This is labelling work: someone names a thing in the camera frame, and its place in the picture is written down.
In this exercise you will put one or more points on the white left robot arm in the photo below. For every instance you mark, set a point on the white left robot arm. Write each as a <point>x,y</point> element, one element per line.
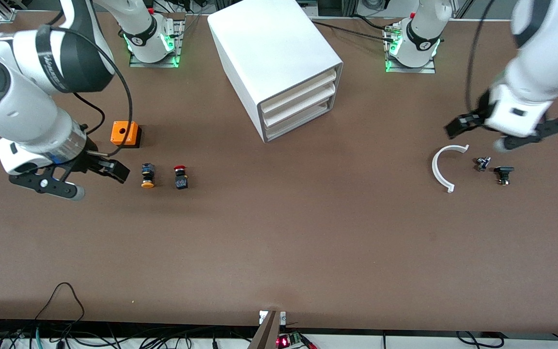
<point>535,63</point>

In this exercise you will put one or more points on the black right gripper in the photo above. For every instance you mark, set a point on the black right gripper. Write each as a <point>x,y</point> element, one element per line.
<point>87,160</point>

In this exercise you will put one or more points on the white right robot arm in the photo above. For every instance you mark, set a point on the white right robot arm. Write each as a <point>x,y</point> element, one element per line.
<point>17,111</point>

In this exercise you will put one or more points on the circuit board with red light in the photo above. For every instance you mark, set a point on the circuit board with red light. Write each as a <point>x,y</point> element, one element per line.
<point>291,340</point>

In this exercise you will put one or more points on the red push button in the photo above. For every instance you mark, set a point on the red push button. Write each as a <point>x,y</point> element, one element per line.
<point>180,178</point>

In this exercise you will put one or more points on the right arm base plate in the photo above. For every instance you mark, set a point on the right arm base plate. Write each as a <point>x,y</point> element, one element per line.
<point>178,48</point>

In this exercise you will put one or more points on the small chrome valve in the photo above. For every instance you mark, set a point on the small chrome valve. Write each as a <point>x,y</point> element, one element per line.
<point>482,164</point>

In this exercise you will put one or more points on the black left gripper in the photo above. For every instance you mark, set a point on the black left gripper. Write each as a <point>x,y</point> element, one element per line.
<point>481,111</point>

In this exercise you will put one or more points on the yellow push button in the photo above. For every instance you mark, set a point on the yellow push button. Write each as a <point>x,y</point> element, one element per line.
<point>147,175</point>

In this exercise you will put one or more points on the grey camera mount bar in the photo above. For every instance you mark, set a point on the grey camera mount bar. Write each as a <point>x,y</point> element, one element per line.
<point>267,334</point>

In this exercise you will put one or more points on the orange box with hole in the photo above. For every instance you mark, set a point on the orange box with hole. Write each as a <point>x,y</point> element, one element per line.
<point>130,132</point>

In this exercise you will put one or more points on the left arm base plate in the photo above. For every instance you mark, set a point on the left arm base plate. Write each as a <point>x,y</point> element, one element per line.
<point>412,70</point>

